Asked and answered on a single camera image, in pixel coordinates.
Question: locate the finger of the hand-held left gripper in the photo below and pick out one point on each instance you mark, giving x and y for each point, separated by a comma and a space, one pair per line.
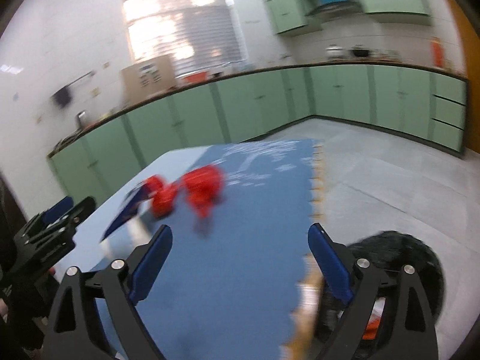
83, 206
56, 209

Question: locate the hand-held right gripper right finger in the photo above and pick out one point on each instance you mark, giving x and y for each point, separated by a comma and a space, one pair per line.
332, 266

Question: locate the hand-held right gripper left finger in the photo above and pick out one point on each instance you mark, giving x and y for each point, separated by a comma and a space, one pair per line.
148, 270

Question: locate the blue white snack bag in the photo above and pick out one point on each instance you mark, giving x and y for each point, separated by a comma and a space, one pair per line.
125, 212

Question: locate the orange foam fruit net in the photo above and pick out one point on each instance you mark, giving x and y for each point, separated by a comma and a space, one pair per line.
162, 199
204, 189

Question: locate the black trash bin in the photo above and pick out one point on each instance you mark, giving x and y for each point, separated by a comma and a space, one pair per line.
405, 247

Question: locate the person's left hand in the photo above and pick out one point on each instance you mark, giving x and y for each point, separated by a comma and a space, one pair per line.
24, 318

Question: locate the blue table mat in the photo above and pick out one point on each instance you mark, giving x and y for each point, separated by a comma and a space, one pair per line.
232, 270

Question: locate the electric kettle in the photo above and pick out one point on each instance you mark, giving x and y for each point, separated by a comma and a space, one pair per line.
81, 119

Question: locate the dark cloth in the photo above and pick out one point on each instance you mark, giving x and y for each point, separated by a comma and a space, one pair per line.
62, 97

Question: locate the cardboard box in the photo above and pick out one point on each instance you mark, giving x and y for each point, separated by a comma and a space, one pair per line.
131, 82

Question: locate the red basin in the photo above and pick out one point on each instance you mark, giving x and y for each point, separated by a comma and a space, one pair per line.
195, 77

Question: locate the green base cabinets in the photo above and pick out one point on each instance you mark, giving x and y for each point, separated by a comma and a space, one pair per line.
262, 97

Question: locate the white window blind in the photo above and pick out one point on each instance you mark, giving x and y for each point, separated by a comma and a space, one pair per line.
176, 22

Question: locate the white clay pot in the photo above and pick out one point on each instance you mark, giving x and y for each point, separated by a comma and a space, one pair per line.
333, 52

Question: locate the black wok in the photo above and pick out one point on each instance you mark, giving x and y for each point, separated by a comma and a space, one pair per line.
359, 51

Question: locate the orange thermos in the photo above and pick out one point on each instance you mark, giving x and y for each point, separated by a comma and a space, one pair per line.
437, 53

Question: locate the metal towel rail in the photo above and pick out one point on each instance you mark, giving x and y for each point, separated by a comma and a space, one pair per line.
80, 78

